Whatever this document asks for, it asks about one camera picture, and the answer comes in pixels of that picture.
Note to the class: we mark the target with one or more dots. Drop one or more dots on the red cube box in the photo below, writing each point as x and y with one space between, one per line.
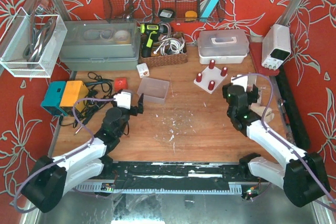
120 83

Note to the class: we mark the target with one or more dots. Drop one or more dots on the orange soldering station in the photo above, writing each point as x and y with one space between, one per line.
74 90

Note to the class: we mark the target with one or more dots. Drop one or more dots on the green black cordless drill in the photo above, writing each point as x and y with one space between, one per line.
152 32

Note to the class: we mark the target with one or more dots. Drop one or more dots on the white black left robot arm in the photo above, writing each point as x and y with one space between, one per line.
51 178

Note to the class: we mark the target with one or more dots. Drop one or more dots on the yellow tape measure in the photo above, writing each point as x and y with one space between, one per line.
191 16

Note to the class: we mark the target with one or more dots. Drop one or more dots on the clear acrylic wall box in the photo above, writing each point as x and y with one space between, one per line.
31 47

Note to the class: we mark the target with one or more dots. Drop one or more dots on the grey metal plate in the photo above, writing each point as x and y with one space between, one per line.
252 79

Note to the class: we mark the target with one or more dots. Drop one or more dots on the teal box device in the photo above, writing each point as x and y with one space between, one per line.
52 98

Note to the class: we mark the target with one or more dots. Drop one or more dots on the grey slotted cable duct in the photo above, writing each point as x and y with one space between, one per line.
99 187

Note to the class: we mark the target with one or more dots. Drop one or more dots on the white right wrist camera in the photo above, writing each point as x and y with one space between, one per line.
240 80

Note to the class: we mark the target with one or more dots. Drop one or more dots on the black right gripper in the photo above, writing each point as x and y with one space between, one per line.
252 92

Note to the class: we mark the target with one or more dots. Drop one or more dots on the white power adapter cube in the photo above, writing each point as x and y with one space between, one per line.
143 70

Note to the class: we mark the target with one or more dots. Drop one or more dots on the grey plastic storage box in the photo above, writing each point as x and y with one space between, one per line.
96 45

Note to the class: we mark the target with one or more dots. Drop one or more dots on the white bench power supply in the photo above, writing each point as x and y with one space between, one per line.
276 47

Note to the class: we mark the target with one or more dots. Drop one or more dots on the black wire wall basket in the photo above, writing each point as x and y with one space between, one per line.
146 11

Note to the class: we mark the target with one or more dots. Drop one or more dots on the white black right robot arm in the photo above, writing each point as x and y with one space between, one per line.
301 175

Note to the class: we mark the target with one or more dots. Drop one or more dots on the brown wicker basket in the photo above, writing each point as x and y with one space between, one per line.
174 52

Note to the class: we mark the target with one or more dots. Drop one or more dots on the white clear lidded case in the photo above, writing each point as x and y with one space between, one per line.
222 46

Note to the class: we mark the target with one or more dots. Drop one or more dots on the white peg base plate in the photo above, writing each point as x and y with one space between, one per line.
209 75

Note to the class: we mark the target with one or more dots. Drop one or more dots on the clear plastic spring tray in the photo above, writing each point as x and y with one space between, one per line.
153 90

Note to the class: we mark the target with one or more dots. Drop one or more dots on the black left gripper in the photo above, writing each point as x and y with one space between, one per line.
132 111

